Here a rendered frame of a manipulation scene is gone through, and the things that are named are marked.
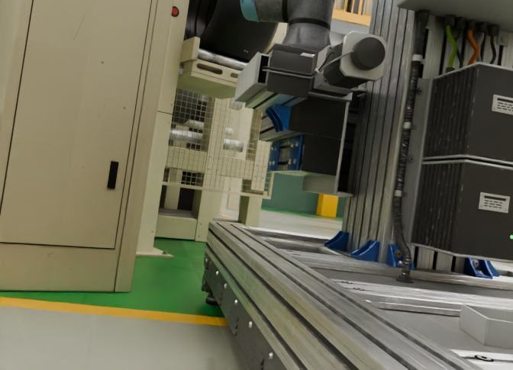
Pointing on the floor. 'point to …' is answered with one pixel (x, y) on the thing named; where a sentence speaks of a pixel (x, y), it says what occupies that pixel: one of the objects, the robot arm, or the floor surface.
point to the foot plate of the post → (154, 254)
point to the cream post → (163, 120)
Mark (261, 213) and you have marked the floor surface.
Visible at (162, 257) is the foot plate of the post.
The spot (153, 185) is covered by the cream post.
